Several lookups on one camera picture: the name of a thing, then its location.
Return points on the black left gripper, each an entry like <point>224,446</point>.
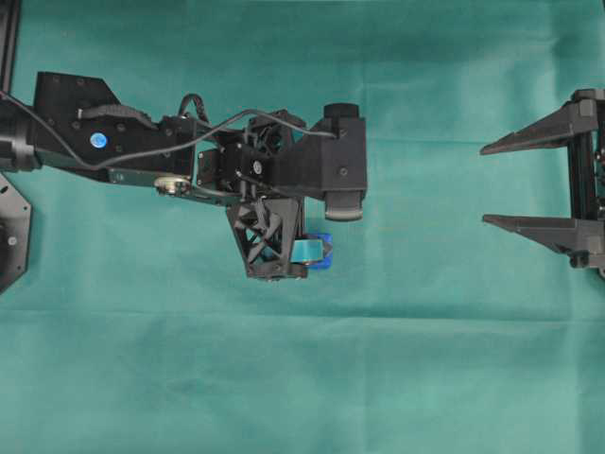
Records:
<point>267,224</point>

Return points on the black aluminium frame rail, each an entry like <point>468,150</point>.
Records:
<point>9,22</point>

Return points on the green table cloth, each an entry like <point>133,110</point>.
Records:
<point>136,330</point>

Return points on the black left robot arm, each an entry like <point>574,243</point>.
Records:
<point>77,124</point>

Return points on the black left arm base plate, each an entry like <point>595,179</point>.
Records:
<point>15,229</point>

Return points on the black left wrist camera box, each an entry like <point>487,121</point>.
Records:
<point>329,169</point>

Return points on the blue cube block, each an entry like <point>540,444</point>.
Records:
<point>327,252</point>

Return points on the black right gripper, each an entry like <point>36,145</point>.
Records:
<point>578,125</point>

